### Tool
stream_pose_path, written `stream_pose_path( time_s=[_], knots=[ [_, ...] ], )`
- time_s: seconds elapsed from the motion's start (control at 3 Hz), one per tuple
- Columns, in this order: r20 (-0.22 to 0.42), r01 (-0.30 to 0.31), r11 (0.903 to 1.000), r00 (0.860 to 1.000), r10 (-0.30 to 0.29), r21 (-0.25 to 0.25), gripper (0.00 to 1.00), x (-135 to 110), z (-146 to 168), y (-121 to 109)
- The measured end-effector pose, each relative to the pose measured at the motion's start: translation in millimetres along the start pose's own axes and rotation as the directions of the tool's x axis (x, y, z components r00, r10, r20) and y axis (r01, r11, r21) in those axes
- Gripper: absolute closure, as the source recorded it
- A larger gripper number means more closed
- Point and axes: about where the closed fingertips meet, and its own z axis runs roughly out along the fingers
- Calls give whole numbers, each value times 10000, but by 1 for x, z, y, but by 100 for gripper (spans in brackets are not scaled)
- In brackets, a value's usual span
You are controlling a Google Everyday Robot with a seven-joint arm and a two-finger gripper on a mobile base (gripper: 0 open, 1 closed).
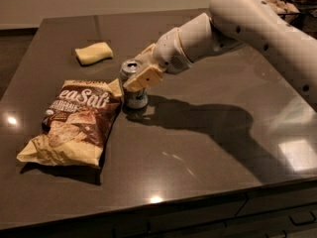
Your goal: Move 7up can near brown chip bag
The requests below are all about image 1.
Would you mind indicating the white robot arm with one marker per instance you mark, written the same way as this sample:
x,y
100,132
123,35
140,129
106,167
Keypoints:
x,y
227,25

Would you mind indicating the dark drawer handle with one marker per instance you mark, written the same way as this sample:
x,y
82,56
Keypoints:
x,y
303,218

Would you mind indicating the yellow sponge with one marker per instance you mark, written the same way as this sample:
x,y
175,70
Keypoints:
x,y
94,53

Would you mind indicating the brown sea salt chip bag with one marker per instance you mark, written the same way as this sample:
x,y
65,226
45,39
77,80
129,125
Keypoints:
x,y
76,125

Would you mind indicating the black wire basket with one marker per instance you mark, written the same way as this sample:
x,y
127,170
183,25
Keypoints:
x,y
293,19

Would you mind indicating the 7up soda can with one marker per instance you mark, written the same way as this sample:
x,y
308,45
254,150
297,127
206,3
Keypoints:
x,y
135,97

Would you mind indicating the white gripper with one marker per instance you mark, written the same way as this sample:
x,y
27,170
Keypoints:
x,y
168,53

